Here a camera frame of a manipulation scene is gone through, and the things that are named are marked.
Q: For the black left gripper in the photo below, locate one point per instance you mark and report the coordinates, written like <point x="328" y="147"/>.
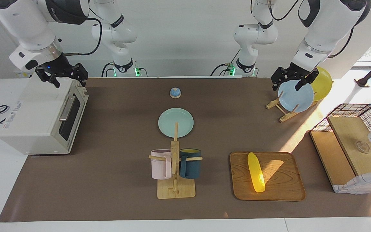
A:
<point x="296" y="74"/>

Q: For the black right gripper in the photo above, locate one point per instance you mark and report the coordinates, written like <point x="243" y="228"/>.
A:
<point x="60" y="67"/>

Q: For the glass oven door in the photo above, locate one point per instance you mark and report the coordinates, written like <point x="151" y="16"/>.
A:
<point x="76" y="112"/>

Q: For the yellow corn cob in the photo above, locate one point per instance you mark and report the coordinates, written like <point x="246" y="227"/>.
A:
<point x="256" y="174"/>

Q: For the mint green plate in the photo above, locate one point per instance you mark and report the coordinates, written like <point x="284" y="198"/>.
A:
<point x="172" y="124"/>

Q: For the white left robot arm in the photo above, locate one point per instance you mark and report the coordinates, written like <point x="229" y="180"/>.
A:
<point x="320" y="29"/>

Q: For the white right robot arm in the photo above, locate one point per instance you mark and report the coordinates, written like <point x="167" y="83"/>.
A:
<point x="31" y="29"/>

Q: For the white toaster oven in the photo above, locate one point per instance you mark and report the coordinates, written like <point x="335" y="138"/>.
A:
<point x="27" y="116"/>

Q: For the light blue plate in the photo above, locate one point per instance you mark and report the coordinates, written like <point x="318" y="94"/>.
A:
<point x="295" y="98"/>

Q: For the yellow plate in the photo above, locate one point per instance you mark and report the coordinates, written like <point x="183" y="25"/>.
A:
<point x="322" y="85"/>

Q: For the wooden dish rack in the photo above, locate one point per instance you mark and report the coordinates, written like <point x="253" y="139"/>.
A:
<point x="285" y="117"/>

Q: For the white socket box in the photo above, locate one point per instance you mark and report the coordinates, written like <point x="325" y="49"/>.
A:
<point x="23" y="74"/>

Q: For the wooden lid board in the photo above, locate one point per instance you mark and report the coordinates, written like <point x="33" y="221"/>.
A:
<point x="349" y="135"/>

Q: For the flat wooden board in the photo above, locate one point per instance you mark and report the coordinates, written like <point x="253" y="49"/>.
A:
<point x="332" y="158"/>

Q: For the clear glass knob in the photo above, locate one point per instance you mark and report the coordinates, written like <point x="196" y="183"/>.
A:
<point x="362" y="147"/>

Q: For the square wooden tray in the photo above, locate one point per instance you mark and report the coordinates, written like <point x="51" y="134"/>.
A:
<point x="279" y="180"/>

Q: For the small blue service bell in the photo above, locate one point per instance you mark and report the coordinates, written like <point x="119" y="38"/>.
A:
<point x="175" y="93"/>

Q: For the brown table mat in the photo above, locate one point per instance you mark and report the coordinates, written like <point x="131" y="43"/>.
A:
<point x="114" y="180"/>

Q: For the white checked cloth liner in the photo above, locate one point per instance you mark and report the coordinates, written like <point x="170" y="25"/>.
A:
<point x="366" y="183"/>

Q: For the pink mug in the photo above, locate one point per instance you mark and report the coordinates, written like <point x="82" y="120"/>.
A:
<point x="159" y="166"/>

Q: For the dark blue mug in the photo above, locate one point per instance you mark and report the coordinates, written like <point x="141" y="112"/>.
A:
<point x="192" y="166"/>

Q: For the wooden mug rack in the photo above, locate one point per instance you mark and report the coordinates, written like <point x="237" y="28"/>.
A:
<point x="175" y="191"/>

